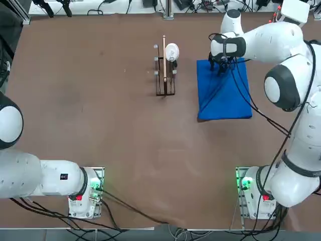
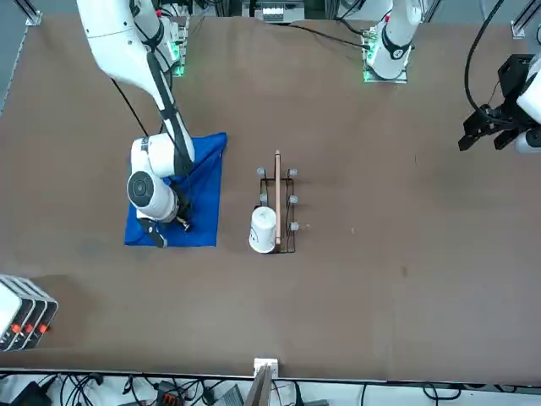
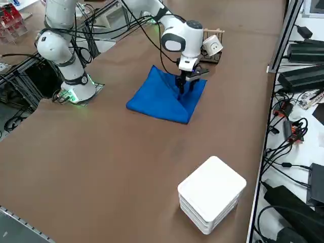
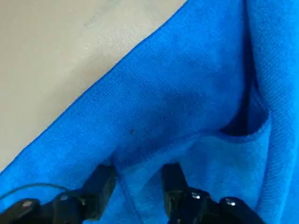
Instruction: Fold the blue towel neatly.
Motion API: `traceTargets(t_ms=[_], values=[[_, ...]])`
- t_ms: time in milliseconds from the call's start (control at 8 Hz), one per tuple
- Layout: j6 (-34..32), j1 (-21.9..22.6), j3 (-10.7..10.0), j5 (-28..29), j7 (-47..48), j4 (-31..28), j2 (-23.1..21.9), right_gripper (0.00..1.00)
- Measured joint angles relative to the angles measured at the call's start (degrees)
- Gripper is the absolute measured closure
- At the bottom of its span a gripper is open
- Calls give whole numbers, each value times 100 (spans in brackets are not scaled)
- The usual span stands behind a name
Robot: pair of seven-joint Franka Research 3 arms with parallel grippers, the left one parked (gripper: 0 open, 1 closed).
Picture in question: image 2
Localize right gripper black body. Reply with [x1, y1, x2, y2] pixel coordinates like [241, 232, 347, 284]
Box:
[172, 189, 194, 219]

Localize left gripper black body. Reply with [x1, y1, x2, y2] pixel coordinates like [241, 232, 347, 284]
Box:
[481, 54, 534, 128]

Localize blue towel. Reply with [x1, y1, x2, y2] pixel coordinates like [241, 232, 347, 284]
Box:
[123, 131, 228, 250]

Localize white smiley cup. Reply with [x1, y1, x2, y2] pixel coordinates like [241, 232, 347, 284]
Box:
[247, 206, 281, 255]

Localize orange and black device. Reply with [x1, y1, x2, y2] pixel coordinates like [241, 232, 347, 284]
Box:
[152, 381, 188, 406]

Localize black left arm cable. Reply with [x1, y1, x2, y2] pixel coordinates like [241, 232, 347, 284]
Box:
[463, 0, 508, 114]

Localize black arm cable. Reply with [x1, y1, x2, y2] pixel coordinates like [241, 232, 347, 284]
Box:
[463, 0, 508, 114]
[110, 0, 198, 212]

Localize aluminium frame post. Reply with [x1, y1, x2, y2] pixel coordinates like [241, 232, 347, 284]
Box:
[14, 0, 44, 27]
[510, 0, 534, 40]

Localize black wire cup rack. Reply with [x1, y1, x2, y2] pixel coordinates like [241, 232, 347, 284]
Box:
[255, 148, 300, 255]

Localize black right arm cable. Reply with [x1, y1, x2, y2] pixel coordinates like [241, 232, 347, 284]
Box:
[110, 0, 198, 212]

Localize aluminium camera post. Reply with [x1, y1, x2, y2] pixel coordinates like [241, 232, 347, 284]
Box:
[252, 357, 281, 406]

